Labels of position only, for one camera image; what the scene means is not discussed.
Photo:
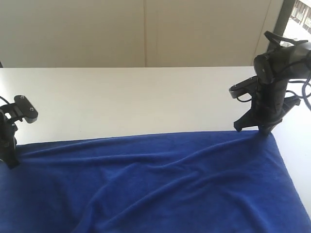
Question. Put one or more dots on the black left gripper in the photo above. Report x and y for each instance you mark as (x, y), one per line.
(9, 114)

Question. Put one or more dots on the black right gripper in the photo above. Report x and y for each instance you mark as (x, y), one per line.
(269, 105)

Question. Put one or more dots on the blue towel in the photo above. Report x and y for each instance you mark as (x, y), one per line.
(199, 182)

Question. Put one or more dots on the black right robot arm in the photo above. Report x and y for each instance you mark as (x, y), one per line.
(274, 70)

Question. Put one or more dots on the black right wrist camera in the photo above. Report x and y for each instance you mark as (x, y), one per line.
(247, 86)

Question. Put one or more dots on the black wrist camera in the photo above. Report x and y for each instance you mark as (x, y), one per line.
(25, 109)
(247, 86)

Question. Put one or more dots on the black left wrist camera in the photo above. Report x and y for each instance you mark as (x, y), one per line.
(25, 109)

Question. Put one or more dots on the dark window frame post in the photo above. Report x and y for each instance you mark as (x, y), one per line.
(283, 17)

